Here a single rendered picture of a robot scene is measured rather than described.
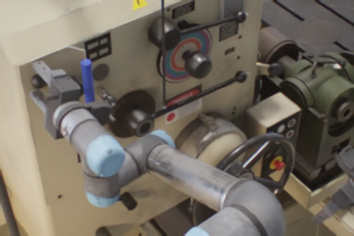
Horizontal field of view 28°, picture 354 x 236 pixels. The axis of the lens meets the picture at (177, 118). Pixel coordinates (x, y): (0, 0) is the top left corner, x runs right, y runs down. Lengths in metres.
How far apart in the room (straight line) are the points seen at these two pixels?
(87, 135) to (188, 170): 0.22
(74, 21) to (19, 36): 0.14
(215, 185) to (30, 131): 0.58
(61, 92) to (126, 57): 0.33
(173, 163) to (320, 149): 1.12
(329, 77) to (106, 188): 1.22
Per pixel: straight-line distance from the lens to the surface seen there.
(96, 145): 1.43
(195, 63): 1.84
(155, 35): 1.77
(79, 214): 2.08
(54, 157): 1.87
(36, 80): 1.64
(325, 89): 2.46
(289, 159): 2.14
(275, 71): 2.18
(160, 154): 1.51
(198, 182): 1.40
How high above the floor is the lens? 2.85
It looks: 43 degrees down
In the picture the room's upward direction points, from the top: straight up
